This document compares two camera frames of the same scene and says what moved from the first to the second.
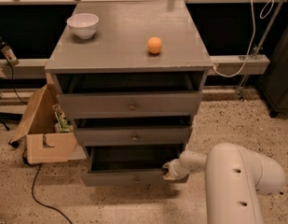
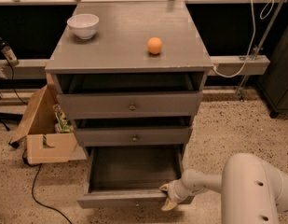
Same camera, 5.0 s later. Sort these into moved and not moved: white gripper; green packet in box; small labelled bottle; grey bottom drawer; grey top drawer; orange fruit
Moved: white gripper; grey bottom drawer
Not moved: grey top drawer; small labelled bottle; orange fruit; green packet in box
